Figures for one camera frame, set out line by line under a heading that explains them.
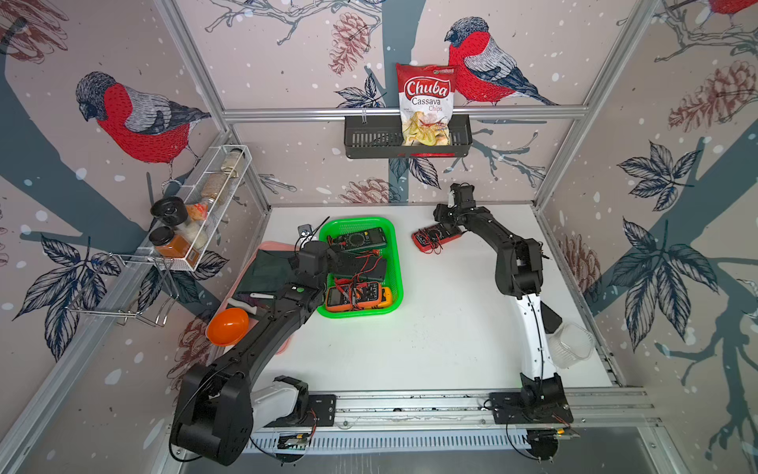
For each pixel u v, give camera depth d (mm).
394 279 907
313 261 613
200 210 696
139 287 598
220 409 393
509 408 731
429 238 1045
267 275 1024
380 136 1067
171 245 600
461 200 905
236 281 974
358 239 1010
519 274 667
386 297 885
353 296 850
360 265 919
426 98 826
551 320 873
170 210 618
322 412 732
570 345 835
